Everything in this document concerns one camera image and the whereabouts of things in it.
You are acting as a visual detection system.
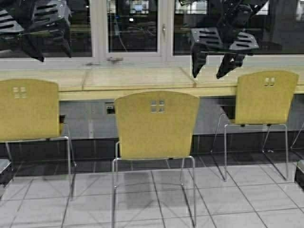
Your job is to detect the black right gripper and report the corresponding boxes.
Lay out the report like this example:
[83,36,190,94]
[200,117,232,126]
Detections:
[190,4,259,79]

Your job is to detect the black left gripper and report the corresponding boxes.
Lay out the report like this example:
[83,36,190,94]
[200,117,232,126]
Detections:
[0,0,72,62]

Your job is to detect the yellow wood chair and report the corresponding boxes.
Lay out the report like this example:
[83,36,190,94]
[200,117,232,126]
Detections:
[211,70,300,182]
[111,90,200,228]

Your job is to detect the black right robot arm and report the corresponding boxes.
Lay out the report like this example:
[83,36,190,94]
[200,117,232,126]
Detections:
[172,0,268,79]

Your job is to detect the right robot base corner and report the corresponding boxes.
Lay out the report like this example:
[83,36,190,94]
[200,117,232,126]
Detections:
[294,160,304,189]

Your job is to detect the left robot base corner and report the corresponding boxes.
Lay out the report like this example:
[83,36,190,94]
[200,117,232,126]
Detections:
[0,159,13,187]

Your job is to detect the long wooden window counter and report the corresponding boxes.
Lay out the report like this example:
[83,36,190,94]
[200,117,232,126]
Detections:
[0,66,304,101]

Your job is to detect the wall power outlet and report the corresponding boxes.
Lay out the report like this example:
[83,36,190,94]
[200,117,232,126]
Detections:
[105,103,115,115]

